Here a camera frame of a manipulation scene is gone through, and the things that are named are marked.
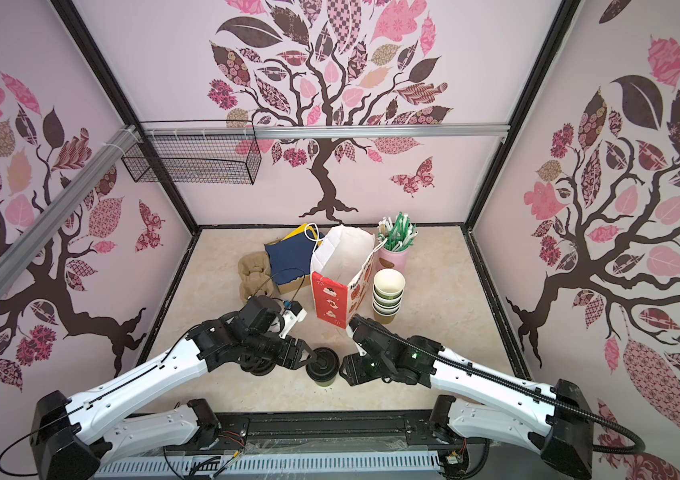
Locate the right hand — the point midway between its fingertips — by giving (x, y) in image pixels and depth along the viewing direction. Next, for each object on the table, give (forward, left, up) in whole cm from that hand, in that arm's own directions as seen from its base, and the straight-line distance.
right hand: (346, 368), depth 73 cm
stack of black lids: (+4, +25, -8) cm, 26 cm away
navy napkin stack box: (+41, +20, -7) cm, 46 cm away
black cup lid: (+1, +5, 0) cm, 5 cm away
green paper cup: (-2, +6, -6) cm, 9 cm away
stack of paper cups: (+17, -12, +6) cm, 22 cm away
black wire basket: (+62, +47, +23) cm, 81 cm away
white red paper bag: (+37, +1, -8) cm, 38 cm away
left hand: (+1, +10, +2) cm, 10 cm away
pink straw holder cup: (+35, -15, -1) cm, 38 cm away
